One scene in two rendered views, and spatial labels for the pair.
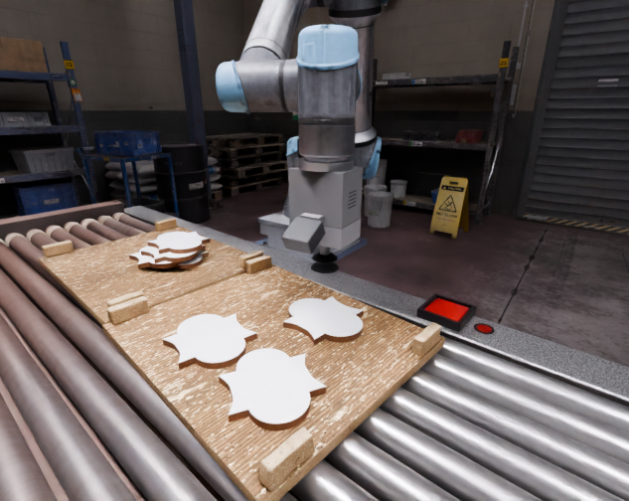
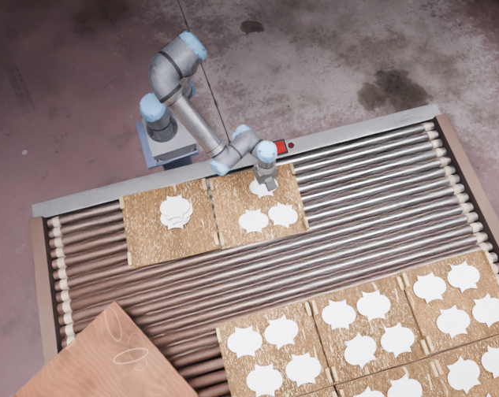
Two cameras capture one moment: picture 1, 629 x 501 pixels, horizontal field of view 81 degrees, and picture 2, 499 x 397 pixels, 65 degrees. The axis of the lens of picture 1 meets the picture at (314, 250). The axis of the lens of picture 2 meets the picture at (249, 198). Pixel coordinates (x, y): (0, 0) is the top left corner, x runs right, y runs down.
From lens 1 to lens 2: 1.55 m
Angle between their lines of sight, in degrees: 60
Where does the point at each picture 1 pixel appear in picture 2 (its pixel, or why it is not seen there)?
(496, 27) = not seen: outside the picture
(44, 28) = not seen: outside the picture
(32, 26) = not seen: outside the picture
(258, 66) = (232, 159)
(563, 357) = (312, 140)
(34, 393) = (243, 269)
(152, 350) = (247, 237)
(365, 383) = (294, 194)
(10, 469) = (270, 272)
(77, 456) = (274, 260)
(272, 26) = (213, 135)
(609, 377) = (323, 139)
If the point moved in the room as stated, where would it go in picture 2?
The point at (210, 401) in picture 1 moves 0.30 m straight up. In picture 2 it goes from (278, 230) to (284, 211)
